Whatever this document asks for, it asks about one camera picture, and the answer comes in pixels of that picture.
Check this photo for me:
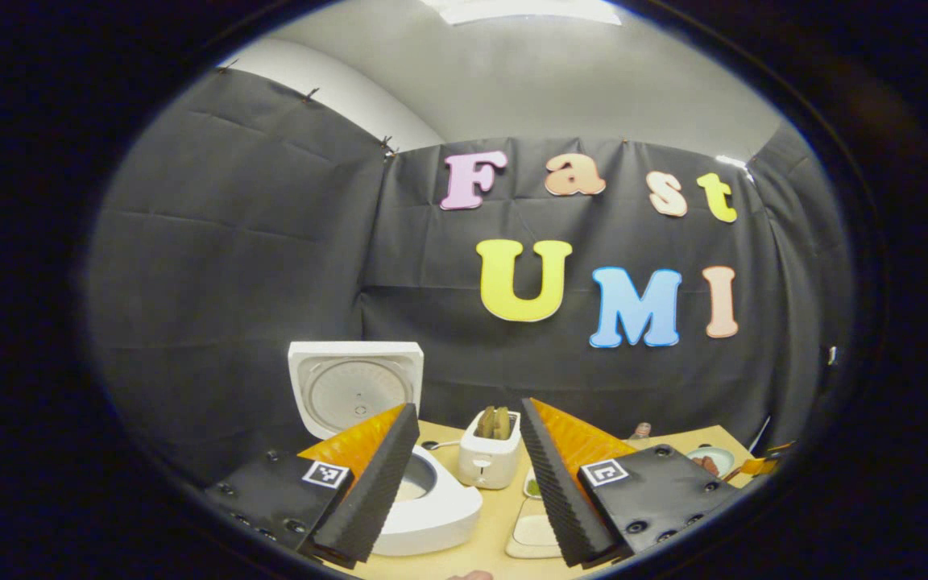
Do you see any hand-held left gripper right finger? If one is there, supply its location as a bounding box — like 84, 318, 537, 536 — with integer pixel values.
519, 397, 743, 569

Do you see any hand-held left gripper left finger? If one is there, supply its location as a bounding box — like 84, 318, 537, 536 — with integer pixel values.
205, 403, 421, 569

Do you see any clear container of rice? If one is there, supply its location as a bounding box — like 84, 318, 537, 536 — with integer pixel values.
506, 498, 563, 559

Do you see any white rice cooker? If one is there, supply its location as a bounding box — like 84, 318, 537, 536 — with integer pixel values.
288, 342, 483, 557

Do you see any pale green plate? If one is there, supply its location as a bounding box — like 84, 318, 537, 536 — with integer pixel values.
686, 447, 735, 479

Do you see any white toaster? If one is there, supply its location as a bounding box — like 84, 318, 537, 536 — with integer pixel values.
458, 409, 523, 490

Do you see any black backdrop cloth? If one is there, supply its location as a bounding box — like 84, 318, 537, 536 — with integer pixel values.
85, 64, 851, 484

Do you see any ceiling light panel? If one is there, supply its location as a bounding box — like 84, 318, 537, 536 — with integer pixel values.
432, 0, 622, 25

